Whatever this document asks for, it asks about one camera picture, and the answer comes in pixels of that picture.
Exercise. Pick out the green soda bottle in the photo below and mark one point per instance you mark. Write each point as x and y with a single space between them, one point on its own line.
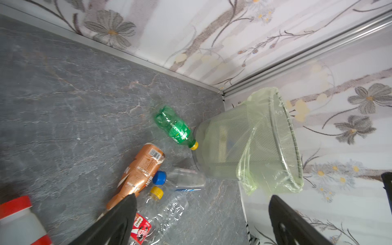
175 127

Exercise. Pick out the crushed bottle red label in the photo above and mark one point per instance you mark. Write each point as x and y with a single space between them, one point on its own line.
158 213

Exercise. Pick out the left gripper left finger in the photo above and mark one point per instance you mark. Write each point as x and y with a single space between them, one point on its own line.
114 228

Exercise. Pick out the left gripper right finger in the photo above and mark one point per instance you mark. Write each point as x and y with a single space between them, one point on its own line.
291 229

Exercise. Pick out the crushed bottle blue cap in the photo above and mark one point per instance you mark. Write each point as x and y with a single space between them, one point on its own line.
180 180

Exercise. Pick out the white bottle red cap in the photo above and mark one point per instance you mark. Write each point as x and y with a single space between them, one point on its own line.
20 226

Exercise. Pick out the mesh bin with green bag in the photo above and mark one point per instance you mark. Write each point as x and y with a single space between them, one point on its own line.
254 144

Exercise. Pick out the orange copper label bottle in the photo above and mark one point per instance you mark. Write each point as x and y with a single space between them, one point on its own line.
138 175

